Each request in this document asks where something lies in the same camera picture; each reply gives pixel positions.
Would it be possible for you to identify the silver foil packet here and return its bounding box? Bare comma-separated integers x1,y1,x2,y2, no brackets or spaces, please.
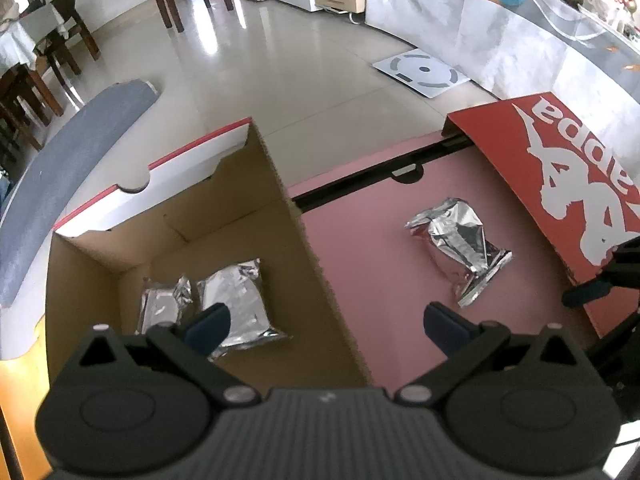
196,258,294,361
404,197,514,308
137,275,194,337

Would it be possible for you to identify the grey rolled rug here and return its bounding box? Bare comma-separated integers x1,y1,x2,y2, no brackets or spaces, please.
0,78,161,309

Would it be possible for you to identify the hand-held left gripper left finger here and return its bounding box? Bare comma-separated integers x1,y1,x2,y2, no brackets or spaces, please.
59,303,262,407

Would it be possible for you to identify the cardboard shoe box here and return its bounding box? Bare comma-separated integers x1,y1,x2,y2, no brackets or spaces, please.
45,117,374,392

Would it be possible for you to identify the red shoe box lid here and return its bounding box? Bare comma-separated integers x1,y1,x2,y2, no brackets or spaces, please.
442,91,640,339

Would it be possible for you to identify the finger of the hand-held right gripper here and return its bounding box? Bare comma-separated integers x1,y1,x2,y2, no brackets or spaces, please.
561,234,640,311

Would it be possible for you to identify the yellow plastic chair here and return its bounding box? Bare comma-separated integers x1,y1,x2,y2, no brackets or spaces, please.
0,330,52,480

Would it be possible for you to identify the dining table with white cloth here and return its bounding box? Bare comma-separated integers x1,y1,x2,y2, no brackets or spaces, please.
0,7,57,69

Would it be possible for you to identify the white cloth covered cabinet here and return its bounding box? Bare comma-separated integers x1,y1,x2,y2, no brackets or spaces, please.
365,0,640,172

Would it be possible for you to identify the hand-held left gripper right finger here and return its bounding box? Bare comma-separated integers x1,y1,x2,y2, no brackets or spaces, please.
395,302,598,407

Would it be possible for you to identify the white body scale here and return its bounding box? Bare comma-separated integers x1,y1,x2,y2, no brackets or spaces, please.
371,50,472,97

